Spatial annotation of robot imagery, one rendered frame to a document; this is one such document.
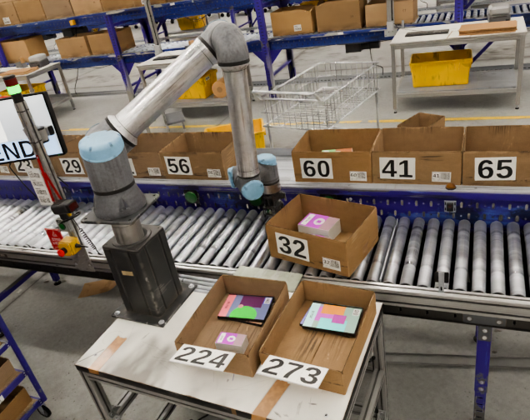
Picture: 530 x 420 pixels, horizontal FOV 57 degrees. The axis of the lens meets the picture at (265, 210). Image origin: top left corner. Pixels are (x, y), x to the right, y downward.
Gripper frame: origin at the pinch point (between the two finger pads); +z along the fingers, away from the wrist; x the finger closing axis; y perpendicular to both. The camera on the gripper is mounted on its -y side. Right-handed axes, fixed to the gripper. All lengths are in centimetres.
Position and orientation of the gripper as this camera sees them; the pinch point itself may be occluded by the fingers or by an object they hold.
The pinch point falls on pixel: (279, 226)
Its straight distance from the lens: 231.2
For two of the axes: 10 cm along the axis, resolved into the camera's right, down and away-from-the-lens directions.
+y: -3.6, 5.1, -7.8
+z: 1.6, 8.6, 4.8
